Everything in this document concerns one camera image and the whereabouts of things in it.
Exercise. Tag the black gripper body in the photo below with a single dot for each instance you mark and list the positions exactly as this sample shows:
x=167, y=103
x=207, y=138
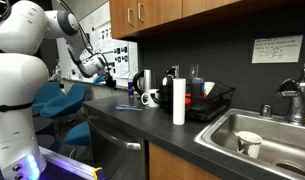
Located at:
x=109, y=78

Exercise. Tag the purple pump bottle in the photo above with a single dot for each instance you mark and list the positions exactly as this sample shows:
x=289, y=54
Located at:
x=131, y=90

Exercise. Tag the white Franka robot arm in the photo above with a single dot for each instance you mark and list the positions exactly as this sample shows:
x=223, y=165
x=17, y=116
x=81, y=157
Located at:
x=15, y=83

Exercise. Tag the research poster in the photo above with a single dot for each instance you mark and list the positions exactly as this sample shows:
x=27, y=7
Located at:
x=120, y=56

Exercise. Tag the blue plastic utensil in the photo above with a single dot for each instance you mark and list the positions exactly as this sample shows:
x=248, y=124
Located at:
x=128, y=108

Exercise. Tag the steel electric kettle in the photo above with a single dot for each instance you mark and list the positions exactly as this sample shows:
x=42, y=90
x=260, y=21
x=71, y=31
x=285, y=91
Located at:
x=146, y=81

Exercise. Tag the clear plastic utensil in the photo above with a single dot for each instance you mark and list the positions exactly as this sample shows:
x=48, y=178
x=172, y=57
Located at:
x=140, y=107

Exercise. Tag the whiteboard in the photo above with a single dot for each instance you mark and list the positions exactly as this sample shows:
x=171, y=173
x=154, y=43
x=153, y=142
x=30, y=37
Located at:
x=132, y=53

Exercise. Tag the white mug with black print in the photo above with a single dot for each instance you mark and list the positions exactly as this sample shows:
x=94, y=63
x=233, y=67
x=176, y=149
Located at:
x=152, y=98

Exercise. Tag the blue shell chair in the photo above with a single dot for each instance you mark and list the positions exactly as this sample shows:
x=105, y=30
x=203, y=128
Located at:
x=47, y=93
x=78, y=135
x=63, y=103

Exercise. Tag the white paper towel roll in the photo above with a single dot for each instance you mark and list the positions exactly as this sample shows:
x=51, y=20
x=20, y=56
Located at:
x=179, y=100

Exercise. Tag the stainless steel dishwasher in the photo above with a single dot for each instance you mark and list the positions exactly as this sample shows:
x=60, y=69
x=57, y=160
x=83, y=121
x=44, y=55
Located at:
x=112, y=153

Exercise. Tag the orange plastic item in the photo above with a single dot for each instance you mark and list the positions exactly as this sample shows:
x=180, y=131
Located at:
x=186, y=98

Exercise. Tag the wooden upper cabinets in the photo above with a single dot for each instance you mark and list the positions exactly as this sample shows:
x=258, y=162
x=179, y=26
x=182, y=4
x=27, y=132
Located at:
x=158, y=11

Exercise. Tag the white bowl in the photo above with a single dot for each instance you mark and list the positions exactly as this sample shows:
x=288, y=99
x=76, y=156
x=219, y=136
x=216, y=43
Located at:
x=208, y=87

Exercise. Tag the wooden lower cabinet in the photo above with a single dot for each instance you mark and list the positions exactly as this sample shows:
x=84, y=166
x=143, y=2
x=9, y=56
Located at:
x=172, y=165

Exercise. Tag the black dish rack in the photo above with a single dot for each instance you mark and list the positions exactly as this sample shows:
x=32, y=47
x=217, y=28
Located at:
x=215, y=103

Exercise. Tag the white cup with checker band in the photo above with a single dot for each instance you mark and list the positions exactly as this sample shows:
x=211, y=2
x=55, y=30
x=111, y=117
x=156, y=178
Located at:
x=249, y=144

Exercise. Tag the white paper note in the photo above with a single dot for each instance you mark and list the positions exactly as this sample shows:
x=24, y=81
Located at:
x=277, y=49

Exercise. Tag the stainless steel sink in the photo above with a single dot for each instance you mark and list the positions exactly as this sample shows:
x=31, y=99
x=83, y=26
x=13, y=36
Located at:
x=285, y=136

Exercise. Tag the chrome faucet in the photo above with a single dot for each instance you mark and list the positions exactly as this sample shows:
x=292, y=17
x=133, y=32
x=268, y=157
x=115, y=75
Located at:
x=296, y=106

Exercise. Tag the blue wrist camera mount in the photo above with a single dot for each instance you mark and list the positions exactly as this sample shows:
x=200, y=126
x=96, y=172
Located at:
x=99, y=79

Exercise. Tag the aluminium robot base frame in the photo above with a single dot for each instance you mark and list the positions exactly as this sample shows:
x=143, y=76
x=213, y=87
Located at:
x=72, y=163

